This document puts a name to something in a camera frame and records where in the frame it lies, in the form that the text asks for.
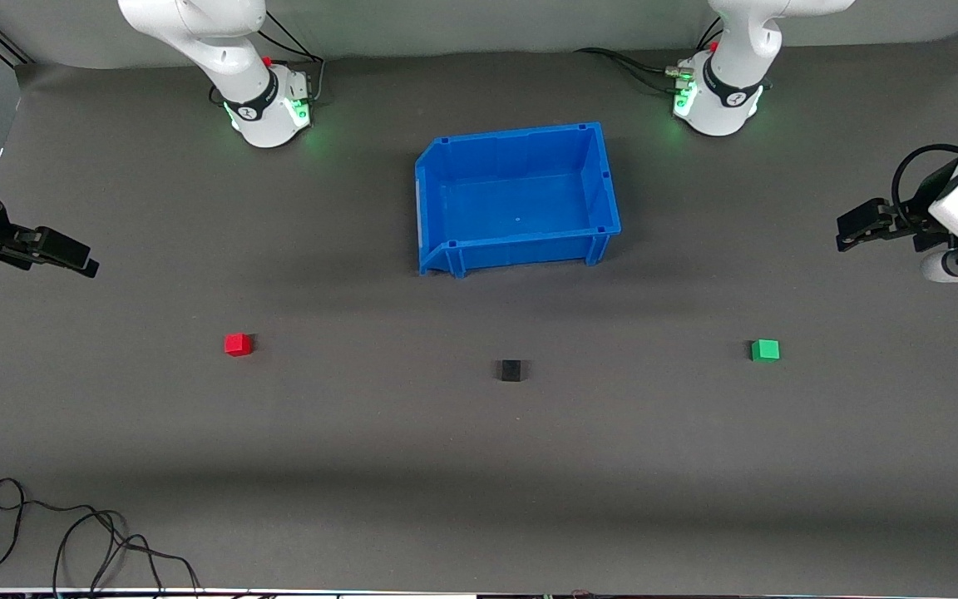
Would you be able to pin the black cube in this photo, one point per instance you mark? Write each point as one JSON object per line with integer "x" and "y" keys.
{"x": 511, "y": 371}

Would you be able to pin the dark metal frame rail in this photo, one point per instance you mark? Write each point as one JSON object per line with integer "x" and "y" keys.
{"x": 13, "y": 50}

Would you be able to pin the green cube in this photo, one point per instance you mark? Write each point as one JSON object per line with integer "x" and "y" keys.
{"x": 765, "y": 351}

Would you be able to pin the red cube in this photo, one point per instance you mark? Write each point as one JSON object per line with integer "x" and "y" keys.
{"x": 238, "y": 344}

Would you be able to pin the dark grey table mat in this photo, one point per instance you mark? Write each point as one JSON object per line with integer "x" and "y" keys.
{"x": 479, "y": 466}

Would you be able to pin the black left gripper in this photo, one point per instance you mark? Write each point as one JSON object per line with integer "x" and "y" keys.
{"x": 920, "y": 218}

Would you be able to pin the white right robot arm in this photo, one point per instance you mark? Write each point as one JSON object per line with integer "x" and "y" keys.
{"x": 221, "y": 50}

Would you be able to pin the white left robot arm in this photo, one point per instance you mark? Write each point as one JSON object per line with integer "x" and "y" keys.
{"x": 737, "y": 50}

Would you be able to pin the blue plastic storage bin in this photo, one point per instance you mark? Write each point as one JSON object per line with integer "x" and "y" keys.
{"x": 520, "y": 208}

